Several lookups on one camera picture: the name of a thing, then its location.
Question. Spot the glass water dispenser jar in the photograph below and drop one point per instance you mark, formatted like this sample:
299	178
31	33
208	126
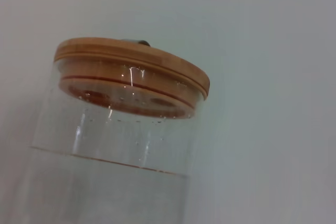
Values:
110	176

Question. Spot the round wooden jar lid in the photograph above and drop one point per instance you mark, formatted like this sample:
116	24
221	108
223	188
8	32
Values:
131	58

